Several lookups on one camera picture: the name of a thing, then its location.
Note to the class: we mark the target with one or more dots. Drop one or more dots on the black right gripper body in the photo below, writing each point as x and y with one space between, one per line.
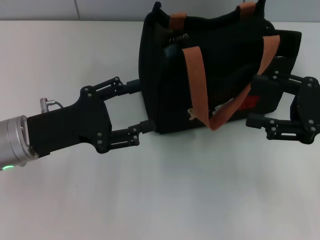
310 110

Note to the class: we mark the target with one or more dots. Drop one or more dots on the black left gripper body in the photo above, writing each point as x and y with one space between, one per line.
62 127

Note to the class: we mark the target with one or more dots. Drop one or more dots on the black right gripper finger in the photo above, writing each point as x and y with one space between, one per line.
266 85
282 130

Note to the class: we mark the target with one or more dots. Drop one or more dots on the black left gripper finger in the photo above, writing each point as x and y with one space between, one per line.
110 86
125 136

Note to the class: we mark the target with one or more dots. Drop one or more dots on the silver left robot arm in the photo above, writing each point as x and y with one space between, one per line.
12 142

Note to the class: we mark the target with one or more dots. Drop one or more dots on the small silver pocket zipper pull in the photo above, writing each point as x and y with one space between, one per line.
281 57

